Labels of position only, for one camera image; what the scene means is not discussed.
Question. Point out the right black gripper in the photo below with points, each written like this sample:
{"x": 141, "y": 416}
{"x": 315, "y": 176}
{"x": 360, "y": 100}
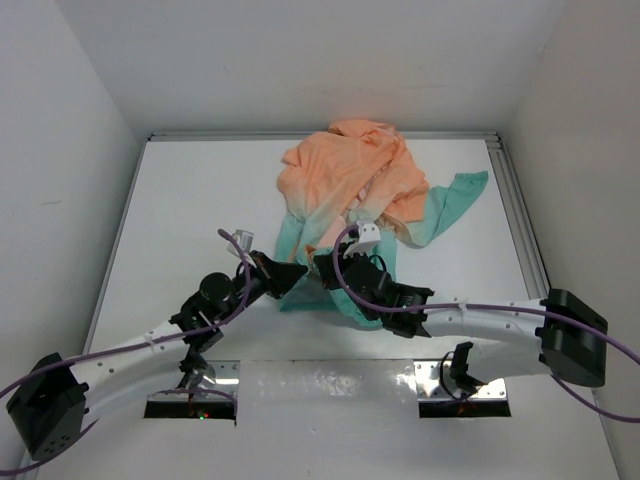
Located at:
{"x": 324, "y": 261}

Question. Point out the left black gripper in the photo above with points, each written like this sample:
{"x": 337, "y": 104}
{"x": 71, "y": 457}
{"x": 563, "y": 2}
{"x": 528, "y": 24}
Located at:
{"x": 277, "y": 277}

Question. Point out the orange and teal jacket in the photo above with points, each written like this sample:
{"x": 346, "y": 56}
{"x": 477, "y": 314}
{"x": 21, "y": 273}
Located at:
{"x": 360, "y": 170}

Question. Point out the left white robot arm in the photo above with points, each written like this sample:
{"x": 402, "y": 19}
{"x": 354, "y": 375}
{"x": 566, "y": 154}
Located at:
{"x": 59, "y": 399}

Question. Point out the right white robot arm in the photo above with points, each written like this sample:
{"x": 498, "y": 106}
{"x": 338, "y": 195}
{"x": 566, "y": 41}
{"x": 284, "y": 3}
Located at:
{"x": 557, "y": 335}

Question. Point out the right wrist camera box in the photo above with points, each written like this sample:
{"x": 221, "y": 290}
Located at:
{"x": 368, "y": 237}

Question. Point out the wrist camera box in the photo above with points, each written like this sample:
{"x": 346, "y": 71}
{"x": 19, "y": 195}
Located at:
{"x": 244, "y": 240}
{"x": 368, "y": 237}

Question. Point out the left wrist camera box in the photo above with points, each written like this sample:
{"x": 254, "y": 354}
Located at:
{"x": 244, "y": 240}

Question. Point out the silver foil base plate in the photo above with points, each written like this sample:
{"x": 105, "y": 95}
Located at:
{"x": 212, "y": 392}

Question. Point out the aluminium frame rail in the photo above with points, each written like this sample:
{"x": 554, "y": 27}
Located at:
{"x": 191, "y": 186}

